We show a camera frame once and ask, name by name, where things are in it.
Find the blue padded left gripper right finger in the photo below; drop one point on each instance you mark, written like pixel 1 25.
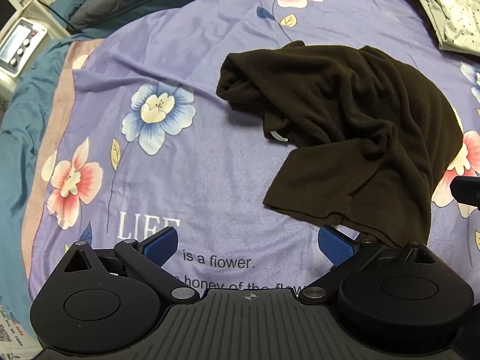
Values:
pixel 347 256

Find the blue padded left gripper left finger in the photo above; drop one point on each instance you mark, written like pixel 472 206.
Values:
pixel 144 260

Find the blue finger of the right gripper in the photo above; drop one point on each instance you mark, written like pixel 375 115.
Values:
pixel 466 190

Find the dark brown shirt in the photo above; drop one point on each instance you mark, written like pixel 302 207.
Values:
pixel 372 137

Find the purple floral bed sheet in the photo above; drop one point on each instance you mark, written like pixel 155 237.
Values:
pixel 138 140

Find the white polka dot garment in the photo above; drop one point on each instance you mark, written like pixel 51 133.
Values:
pixel 455 24

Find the white bedside device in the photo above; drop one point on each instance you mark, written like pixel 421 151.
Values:
pixel 19 44

